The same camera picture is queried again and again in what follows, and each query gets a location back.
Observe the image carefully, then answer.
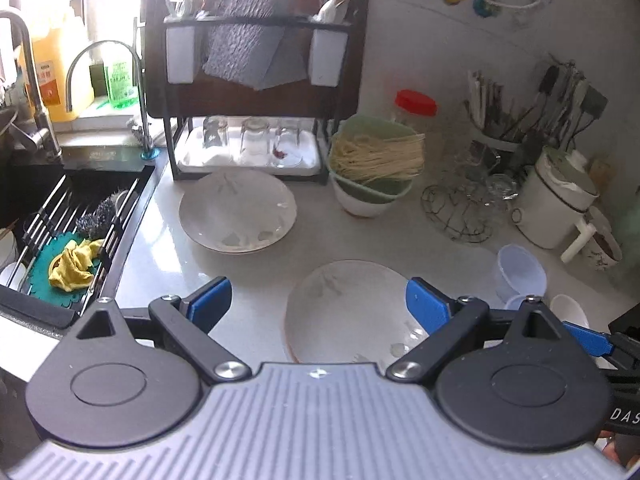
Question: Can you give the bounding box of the yellow oil bottle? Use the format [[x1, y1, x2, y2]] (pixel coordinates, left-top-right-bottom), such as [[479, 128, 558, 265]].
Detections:
[[19, 10, 96, 124]]

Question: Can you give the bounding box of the wire glass holder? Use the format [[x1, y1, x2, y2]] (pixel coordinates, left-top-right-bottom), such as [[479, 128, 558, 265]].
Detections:
[[421, 150, 502, 244]]

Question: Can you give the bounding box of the plain grey dish cloth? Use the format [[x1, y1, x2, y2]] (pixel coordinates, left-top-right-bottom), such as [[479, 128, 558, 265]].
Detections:
[[254, 27, 309, 92]]

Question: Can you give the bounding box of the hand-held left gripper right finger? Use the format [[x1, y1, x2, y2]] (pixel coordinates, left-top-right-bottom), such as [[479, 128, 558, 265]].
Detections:
[[385, 277, 568, 383]]

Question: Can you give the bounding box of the white electric pot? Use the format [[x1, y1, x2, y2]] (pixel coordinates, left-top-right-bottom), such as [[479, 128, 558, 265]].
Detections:
[[511, 146, 601, 265]]

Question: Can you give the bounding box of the white rack cutlery holder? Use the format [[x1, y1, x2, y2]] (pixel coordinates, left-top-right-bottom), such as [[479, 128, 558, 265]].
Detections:
[[308, 27, 347, 87], [165, 25, 197, 85]]

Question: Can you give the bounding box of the tall steel faucet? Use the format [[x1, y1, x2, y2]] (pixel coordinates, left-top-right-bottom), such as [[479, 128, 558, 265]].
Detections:
[[0, 10, 64, 162]]

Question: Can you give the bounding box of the translucent plastic cup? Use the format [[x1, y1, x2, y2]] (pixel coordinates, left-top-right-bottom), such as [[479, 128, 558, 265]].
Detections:
[[495, 244, 548, 308]]

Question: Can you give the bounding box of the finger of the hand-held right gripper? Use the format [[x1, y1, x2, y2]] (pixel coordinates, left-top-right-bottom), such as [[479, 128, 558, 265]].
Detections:
[[561, 321, 640, 372]]

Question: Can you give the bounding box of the green white utensil holder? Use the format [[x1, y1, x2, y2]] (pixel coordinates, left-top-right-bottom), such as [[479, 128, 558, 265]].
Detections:
[[470, 124, 540, 162]]

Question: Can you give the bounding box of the black dish rack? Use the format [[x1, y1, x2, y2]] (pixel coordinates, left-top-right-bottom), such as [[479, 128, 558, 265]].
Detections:
[[144, 0, 372, 184]]

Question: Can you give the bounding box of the white spoon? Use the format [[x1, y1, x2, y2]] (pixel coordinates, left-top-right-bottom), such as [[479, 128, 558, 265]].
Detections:
[[316, 0, 347, 26]]

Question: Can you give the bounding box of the green silicone mat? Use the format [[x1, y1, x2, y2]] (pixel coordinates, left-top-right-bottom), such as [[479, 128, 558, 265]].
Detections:
[[25, 229, 109, 307]]

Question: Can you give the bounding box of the white floral plate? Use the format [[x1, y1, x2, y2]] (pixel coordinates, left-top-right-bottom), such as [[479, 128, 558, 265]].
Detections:
[[178, 169, 297, 255], [284, 259, 432, 366]]

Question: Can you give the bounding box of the clear drinking glass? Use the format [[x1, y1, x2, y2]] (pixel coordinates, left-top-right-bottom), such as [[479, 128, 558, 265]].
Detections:
[[272, 119, 304, 169], [202, 116, 231, 151], [238, 117, 271, 159]]

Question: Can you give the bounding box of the steel wool scrubber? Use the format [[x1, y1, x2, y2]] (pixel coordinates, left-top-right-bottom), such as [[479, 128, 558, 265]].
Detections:
[[75, 195, 119, 241]]

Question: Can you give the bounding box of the grey patterned dish cloth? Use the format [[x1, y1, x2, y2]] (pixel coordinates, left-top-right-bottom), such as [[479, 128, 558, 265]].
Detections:
[[200, 0, 287, 83]]

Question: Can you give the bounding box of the dark brown cutting board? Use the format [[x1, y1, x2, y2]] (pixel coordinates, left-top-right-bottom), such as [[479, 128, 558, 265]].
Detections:
[[145, 0, 371, 121]]

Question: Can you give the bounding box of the black induction cooker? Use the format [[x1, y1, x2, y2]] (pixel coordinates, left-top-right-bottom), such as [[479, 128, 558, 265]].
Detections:
[[607, 302, 640, 337]]

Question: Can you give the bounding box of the steel roll-up sink rack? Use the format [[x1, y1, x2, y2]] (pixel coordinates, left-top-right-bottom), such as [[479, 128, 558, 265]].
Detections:
[[19, 170, 147, 312]]

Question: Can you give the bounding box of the green detergent bottle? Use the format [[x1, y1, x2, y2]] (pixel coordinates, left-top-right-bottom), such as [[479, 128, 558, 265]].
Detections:
[[102, 42, 141, 111]]

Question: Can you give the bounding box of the green colander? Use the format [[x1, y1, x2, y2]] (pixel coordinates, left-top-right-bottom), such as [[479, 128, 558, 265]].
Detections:
[[327, 114, 426, 204]]

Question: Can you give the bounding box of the bundle of dark kitchen utensils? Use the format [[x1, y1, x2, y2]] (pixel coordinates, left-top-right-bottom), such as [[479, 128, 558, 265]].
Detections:
[[502, 61, 609, 147]]

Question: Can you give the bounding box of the bundle of chopsticks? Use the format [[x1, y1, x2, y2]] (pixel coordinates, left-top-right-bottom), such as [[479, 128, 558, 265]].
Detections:
[[465, 69, 507, 136]]

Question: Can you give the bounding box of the clear glass cup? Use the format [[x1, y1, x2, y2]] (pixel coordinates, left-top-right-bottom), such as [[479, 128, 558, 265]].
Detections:
[[487, 172, 522, 212], [456, 139, 501, 182]]

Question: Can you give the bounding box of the small white dish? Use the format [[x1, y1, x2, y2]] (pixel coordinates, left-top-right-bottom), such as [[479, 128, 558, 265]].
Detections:
[[0, 230, 29, 292]]

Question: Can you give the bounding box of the floral bowl with food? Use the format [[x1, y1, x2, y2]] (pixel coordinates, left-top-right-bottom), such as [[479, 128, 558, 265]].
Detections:
[[581, 214, 624, 272]]

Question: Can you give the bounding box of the bundle of dry noodles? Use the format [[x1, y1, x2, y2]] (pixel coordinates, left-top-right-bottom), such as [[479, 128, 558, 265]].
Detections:
[[331, 132, 427, 184]]

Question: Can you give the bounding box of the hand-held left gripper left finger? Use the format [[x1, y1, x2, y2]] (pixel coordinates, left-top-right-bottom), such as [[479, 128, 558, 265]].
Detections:
[[75, 276, 253, 383]]

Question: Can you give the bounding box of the yellow cloth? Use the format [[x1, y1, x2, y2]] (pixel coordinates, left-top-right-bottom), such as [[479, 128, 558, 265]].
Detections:
[[47, 238, 106, 292]]

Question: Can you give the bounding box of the thin curved steel faucet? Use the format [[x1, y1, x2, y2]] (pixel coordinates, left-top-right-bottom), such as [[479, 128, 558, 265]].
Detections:
[[65, 40, 157, 161]]

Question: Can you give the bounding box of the black kitchen sink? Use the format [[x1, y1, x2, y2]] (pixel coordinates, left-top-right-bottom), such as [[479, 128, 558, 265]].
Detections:
[[0, 159, 168, 323]]

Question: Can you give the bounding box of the white bowl under colander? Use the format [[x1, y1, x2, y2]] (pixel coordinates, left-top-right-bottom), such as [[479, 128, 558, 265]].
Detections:
[[332, 175, 413, 219]]

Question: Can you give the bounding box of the white drip tray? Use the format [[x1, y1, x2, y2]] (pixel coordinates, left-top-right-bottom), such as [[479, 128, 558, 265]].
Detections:
[[177, 127, 327, 172]]

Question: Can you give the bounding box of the red-lid clear jar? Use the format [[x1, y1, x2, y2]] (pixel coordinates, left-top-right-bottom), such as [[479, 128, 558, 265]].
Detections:
[[392, 89, 439, 133]]

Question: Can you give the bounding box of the plain white bowl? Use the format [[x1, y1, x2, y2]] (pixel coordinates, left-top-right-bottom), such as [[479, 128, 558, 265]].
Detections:
[[549, 294, 591, 333]]

